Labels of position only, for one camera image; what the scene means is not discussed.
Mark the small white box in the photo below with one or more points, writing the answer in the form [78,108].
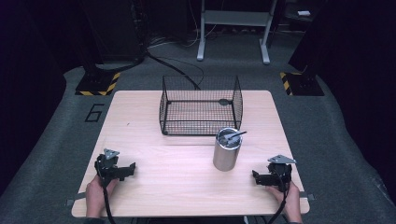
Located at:
[304,13]

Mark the silver metal cylinder holder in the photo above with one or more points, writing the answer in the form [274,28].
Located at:
[226,155]

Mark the white metal stand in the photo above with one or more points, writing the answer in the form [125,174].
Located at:
[234,18]

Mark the grey metal spatula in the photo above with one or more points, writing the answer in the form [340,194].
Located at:
[234,136]

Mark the person's left hand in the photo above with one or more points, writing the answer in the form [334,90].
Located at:
[95,196]

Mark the grey tape strip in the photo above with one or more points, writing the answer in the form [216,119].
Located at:
[307,196]
[76,199]

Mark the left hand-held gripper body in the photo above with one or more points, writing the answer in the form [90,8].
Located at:
[108,165]

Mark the dark cabinet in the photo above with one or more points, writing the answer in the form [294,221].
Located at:
[115,28]

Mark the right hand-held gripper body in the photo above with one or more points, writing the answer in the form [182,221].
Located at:
[280,173]

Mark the black yellow striped base plate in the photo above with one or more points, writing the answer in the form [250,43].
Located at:
[97,84]
[301,84]

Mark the person's right hand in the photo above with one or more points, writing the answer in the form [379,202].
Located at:
[292,202]

